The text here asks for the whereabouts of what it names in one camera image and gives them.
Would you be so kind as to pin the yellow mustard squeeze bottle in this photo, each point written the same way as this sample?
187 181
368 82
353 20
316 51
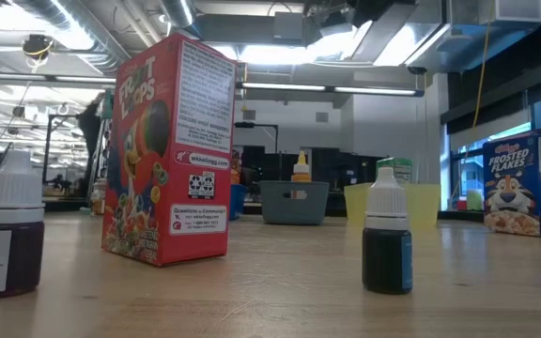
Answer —
301 174

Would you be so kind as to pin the brown orange snack packet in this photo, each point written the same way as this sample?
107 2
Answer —
236 174

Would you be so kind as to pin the red Froot Loops cereal box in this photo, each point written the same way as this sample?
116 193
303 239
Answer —
172 164

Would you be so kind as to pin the green cereal box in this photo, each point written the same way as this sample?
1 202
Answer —
402 169

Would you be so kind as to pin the blue Frosted Flakes cereal box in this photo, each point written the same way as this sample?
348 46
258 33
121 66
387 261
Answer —
524 188

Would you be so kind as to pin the blue plastic bin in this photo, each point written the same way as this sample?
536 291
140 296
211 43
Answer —
238 202

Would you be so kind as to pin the grey plastic bin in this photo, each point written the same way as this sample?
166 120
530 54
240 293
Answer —
294 209

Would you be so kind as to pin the black cabinets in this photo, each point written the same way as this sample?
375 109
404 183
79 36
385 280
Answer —
336 164

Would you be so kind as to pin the long fluorescent light fixture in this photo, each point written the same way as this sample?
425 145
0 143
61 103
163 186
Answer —
82 79
327 88

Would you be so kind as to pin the grey ceiling junction box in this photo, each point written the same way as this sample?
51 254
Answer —
288 26

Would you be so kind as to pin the blue-label dark dropper bottle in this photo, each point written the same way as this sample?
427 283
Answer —
387 258

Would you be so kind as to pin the yellow translucent plastic bin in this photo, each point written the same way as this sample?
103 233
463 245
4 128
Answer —
423 204

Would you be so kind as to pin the person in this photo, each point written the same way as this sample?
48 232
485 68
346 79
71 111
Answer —
89 127

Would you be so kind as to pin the small red container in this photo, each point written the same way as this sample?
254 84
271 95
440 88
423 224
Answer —
461 204

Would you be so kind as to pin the pale green container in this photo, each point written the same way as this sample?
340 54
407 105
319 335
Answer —
474 201

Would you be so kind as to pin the purple liquid dropper bottle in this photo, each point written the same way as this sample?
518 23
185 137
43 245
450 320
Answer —
12 244

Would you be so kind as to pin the white ceiling air unit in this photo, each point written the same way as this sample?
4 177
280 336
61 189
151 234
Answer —
519 11

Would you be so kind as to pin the grey wall vent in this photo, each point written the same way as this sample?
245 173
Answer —
249 115
322 117

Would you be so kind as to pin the round silver air duct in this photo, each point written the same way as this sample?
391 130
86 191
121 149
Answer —
179 11

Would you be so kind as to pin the large silver air duct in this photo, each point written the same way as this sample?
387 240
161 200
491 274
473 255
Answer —
78 33

